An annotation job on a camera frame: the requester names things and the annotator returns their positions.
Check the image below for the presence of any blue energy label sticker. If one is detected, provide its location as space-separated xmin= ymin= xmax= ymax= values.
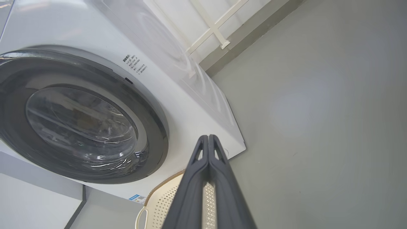
xmin=129 ymin=194 xmax=147 ymax=205

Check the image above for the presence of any white front-load washing machine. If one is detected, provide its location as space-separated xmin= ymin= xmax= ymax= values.
xmin=0 ymin=0 xmax=247 ymax=204

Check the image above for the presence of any glass washer door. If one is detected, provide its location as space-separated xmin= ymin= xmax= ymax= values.
xmin=0 ymin=48 xmax=169 ymax=184

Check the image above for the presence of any cream perforated laundry basket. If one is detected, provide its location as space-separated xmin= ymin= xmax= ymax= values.
xmin=135 ymin=170 xmax=217 ymax=229

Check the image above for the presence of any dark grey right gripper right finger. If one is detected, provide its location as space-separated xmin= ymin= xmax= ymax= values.
xmin=208 ymin=135 xmax=257 ymax=229

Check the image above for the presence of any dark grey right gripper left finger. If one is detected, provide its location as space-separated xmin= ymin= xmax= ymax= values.
xmin=162 ymin=135 xmax=210 ymax=229

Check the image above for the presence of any white metal railing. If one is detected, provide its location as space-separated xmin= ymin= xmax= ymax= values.
xmin=145 ymin=0 xmax=249 ymax=56

